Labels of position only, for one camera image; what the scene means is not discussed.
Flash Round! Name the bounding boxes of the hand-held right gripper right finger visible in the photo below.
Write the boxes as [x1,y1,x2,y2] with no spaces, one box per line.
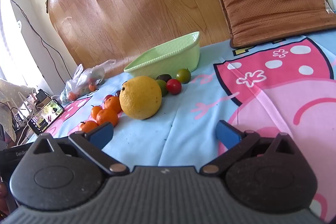
[201,120,303,176]

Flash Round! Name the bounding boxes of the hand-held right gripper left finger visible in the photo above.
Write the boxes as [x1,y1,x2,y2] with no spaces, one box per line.
[28,122,130,176]

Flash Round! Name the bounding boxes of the small mandarin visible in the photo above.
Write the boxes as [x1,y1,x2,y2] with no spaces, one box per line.
[79,120,99,133]
[96,108,119,127]
[104,96,123,114]
[91,105,103,118]

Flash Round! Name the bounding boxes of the large yellow orange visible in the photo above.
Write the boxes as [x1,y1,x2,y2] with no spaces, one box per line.
[119,76,162,120]

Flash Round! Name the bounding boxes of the green tomato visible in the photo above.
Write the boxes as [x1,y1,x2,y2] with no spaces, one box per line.
[156,80,168,97]
[175,68,191,84]

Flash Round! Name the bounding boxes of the green ceramic bowl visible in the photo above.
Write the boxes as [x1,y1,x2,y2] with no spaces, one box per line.
[124,31,200,81]

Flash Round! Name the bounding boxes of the printed cartoon blanket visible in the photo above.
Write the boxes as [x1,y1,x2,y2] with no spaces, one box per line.
[26,34,336,223]

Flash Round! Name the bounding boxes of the white router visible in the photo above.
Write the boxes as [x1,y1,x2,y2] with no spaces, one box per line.
[16,90,36,122]

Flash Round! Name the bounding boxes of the smartphone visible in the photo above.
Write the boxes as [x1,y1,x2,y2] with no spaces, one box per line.
[28,98,65,135]

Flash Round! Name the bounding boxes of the grey patterned cloth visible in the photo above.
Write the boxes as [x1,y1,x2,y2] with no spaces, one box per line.
[0,79,17,140]

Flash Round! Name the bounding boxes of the clear plastic bag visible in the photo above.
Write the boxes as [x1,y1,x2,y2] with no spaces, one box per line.
[60,59,116,105]

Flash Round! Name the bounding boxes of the black power adapter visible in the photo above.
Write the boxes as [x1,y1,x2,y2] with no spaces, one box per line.
[35,89,50,104]

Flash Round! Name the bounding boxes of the wood-pattern vinyl sheet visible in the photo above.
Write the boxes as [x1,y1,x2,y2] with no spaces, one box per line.
[47,0,231,75]

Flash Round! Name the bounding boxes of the thin dark wall cable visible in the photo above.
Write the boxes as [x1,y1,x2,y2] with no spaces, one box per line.
[7,0,70,85]

